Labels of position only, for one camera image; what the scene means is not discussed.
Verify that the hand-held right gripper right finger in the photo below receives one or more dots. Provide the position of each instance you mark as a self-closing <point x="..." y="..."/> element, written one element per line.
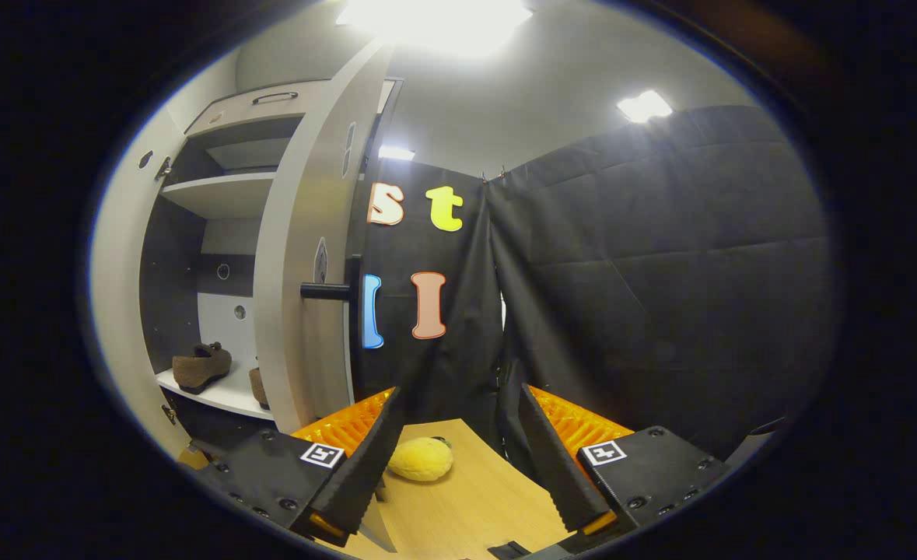
<point x="559" y="467"/>

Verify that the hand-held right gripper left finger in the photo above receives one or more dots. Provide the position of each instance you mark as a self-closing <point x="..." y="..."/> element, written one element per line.
<point x="365" y="467"/>

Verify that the brown fuzzy shoe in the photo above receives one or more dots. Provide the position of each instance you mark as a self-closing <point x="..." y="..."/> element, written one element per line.
<point x="201" y="369"/>
<point x="260" y="387"/>

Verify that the grey cabinet door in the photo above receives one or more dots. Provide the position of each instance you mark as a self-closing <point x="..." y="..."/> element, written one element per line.
<point x="120" y="295"/>
<point x="302" y="218"/>

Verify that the grey shoe cabinet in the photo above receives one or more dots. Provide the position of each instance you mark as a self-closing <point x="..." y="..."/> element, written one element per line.
<point x="217" y="194"/>

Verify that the yellow plush toy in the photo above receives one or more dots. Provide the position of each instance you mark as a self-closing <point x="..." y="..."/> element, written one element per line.
<point x="421" y="459"/>

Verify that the black backdrop cloth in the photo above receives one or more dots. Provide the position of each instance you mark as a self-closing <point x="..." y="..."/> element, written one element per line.
<point x="466" y="311"/>

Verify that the black quilted cloth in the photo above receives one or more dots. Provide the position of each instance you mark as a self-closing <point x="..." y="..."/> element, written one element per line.
<point x="660" y="272"/>

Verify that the small ceiling light panel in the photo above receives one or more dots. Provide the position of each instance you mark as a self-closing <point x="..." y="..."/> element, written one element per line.
<point x="643" y="106"/>
<point x="396" y="153"/>

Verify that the large ceiling light panel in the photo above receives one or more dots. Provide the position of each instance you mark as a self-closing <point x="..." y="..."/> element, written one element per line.
<point x="435" y="23"/>

